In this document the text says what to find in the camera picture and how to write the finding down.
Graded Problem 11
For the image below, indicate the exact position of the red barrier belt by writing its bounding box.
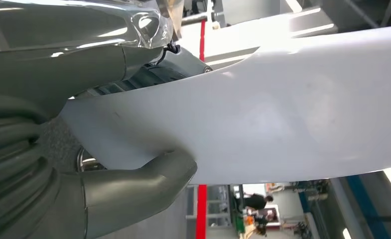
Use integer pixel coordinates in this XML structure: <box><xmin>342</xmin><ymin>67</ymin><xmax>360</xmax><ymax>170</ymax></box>
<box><xmin>195</xmin><ymin>19</ymin><xmax>208</xmax><ymax>239</ymax></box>

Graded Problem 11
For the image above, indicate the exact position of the person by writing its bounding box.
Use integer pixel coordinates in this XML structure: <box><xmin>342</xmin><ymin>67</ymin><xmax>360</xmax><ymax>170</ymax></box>
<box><xmin>245</xmin><ymin>194</ymin><xmax>274</xmax><ymax>211</ymax></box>

